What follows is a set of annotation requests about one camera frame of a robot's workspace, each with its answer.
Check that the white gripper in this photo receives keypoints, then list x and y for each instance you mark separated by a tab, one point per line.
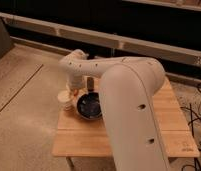
75	83

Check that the cream ceramic cup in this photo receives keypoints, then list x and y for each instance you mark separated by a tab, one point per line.
65	99

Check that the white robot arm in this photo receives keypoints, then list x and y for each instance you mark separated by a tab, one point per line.
126	87

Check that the small dark bottle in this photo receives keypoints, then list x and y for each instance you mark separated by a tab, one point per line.
90	84

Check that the metal table leg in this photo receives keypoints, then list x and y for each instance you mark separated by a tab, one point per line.
70	163

